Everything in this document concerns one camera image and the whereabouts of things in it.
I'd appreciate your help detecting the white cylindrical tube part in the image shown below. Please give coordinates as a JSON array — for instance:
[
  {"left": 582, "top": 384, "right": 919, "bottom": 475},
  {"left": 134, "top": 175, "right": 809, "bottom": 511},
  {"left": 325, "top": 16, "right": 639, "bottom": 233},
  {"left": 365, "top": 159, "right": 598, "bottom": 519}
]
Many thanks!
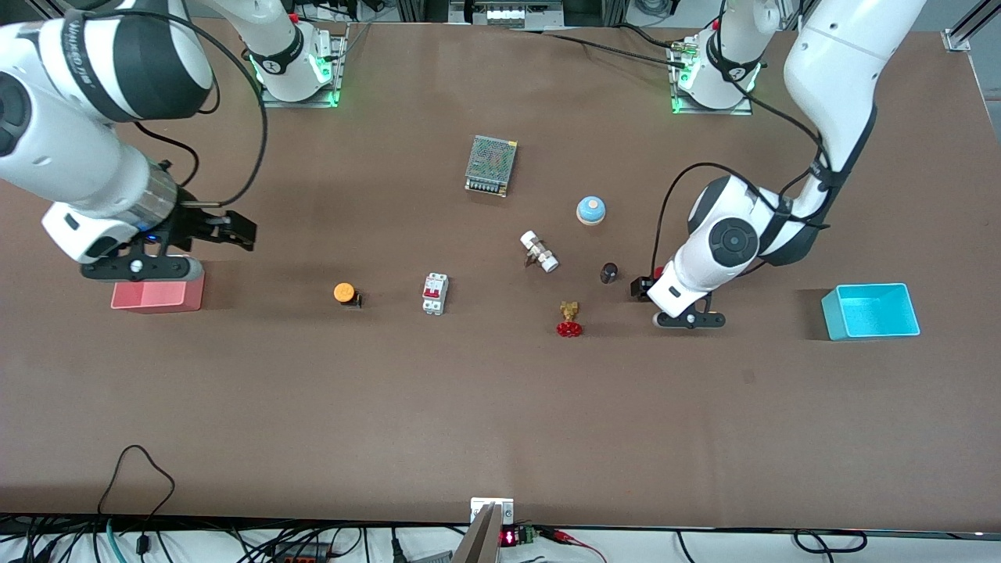
[{"left": 520, "top": 230, "right": 561, "bottom": 274}]

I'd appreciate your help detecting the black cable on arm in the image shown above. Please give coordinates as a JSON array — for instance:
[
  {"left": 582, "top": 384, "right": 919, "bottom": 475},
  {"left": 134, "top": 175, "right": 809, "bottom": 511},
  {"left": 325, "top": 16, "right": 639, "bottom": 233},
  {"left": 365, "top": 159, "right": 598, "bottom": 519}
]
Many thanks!
[
  {"left": 653, "top": 162, "right": 830, "bottom": 271},
  {"left": 74, "top": 8, "right": 269, "bottom": 209},
  {"left": 133, "top": 117, "right": 201, "bottom": 188}
]

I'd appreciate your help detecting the grey metal camera stand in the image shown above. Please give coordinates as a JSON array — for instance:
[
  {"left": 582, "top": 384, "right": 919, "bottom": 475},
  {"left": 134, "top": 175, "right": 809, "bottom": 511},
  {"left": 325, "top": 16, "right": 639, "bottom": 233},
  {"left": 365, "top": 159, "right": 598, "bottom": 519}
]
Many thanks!
[{"left": 452, "top": 497, "right": 516, "bottom": 563}]

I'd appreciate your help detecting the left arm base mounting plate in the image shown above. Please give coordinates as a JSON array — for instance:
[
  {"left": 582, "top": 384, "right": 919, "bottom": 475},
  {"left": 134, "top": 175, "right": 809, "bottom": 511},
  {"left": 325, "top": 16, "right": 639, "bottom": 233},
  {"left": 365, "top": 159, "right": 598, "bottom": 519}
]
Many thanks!
[{"left": 670, "top": 38, "right": 756, "bottom": 117}]

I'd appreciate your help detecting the red mushroom push button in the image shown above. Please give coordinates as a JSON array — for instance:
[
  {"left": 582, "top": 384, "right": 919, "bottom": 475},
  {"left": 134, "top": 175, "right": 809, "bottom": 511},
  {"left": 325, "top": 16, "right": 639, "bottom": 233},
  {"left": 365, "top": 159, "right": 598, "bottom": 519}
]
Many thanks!
[{"left": 631, "top": 266, "right": 667, "bottom": 303}]

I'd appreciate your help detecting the black cable across table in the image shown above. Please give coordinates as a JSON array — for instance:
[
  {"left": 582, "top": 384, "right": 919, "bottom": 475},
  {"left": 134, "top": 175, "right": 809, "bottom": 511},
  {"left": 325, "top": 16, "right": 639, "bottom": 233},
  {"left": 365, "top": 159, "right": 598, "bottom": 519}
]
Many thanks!
[{"left": 500, "top": 27, "right": 827, "bottom": 149}]

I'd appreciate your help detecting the grey metal box with sockets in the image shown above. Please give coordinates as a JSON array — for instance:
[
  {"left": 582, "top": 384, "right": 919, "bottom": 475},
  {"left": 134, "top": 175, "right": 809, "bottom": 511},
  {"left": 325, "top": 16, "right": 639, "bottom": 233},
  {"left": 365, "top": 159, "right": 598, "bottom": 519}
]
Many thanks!
[{"left": 448, "top": 0, "right": 565, "bottom": 27}]

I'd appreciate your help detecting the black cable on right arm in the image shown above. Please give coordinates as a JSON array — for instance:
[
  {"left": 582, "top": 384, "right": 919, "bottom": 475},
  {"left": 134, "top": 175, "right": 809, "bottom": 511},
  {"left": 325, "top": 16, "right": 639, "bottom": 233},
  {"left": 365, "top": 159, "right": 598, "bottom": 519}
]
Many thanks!
[
  {"left": 133, "top": 117, "right": 201, "bottom": 188},
  {"left": 74, "top": 8, "right": 269, "bottom": 209}
]

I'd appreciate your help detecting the thin black looped cable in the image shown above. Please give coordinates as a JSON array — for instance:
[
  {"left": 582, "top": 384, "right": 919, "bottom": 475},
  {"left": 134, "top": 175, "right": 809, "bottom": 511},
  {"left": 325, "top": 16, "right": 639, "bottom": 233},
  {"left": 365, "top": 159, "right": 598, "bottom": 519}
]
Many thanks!
[{"left": 97, "top": 445, "right": 176, "bottom": 558}]

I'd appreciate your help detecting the metal mesh power supply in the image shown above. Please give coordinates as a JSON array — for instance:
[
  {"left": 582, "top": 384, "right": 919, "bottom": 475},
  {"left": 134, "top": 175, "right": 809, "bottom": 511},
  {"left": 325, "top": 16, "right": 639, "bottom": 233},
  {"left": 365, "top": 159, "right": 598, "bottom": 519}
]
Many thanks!
[{"left": 465, "top": 135, "right": 518, "bottom": 198}]

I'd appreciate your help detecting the pink plastic bin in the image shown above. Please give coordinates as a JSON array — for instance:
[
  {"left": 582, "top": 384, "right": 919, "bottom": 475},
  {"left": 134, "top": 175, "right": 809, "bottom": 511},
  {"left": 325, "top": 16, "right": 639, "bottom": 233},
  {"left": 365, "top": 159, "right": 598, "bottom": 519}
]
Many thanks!
[{"left": 110, "top": 270, "right": 206, "bottom": 314}]

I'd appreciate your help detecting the white circuit breaker red switch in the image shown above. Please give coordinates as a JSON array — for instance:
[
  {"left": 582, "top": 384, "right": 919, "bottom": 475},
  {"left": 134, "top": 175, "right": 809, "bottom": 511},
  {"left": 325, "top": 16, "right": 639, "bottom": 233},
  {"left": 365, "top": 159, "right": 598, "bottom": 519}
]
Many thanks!
[{"left": 422, "top": 272, "right": 449, "bottom": 317}]

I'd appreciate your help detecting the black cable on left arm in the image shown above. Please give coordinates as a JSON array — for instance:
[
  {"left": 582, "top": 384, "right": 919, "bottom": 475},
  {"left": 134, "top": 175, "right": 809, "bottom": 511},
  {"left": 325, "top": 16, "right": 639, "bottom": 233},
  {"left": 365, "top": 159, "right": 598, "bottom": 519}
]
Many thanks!
[{"left": 653, "top": 162, "right": 830, "bottom": 271}]

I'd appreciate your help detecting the blue plastic bin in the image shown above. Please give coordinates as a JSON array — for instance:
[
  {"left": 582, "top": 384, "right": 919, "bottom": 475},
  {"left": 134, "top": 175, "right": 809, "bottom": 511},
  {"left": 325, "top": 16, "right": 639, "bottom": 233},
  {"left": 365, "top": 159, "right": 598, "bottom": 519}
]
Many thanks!
[{"left": 821, "top": 283, "right": 921, "bottom": 342}]

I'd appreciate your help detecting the red clip lead cable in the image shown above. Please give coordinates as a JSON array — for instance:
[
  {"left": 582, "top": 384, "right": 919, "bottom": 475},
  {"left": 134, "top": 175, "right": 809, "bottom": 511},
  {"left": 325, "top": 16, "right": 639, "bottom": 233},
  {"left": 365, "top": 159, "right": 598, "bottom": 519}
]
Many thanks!
[{"left": 538, "top": 527, "right": 608, "bottom": 563}]

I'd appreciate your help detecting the aluminium frame profile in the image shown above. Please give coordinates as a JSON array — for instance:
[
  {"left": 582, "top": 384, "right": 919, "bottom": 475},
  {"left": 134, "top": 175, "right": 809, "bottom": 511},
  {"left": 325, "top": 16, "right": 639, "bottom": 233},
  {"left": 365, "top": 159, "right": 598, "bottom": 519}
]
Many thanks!
[{"left": 942, "top": 0, "right": 1001, "bottom": 53}]

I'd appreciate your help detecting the black coiled cable under table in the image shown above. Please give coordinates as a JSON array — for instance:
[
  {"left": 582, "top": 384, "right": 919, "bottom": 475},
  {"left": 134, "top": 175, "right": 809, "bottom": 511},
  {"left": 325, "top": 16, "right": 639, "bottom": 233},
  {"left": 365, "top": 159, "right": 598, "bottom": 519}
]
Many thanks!
[{"left": 793, "top": 529, "right": 868, "bottom": 554}]

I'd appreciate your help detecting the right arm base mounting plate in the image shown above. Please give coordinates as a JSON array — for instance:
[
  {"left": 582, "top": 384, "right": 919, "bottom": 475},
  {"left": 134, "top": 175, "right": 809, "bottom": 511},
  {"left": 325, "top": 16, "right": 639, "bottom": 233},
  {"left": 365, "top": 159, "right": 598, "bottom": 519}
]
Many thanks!
[{"left": 257, "top": 31, "right": 347, "bottom": 109}]

